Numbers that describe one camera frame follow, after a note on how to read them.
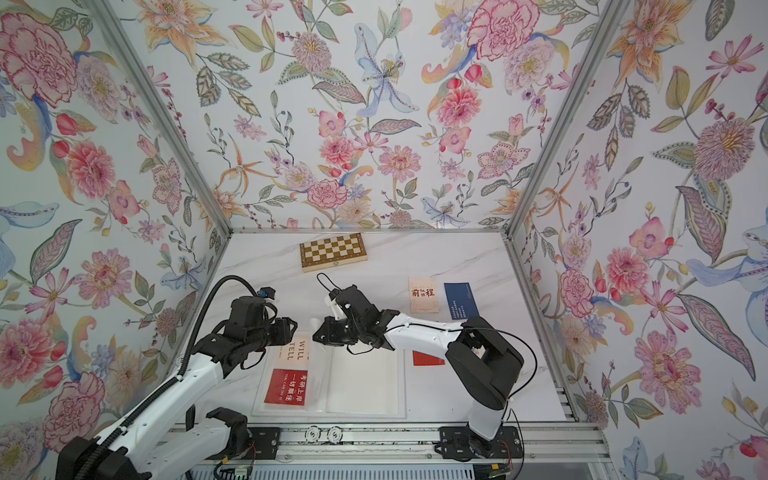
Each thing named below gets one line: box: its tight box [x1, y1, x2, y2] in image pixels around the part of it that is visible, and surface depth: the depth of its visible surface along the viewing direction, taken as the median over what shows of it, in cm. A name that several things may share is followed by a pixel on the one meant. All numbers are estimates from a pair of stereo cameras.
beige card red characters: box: [408, 277, 439, 314], surface depth 106 cm
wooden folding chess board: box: [299, 232, 369, 273], surface depth 113 cm
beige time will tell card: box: [278, 335, 311, 369], surface depth 90 cm
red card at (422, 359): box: [412, 350, 445, 366], surface depth 90 cm
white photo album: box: [251, 325, 407, 419], surface depth 84 cm
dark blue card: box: [444, 282, 479, 320], surface depth 103 cm
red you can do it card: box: [264, 368, 308, 406], surface depth 84 cm
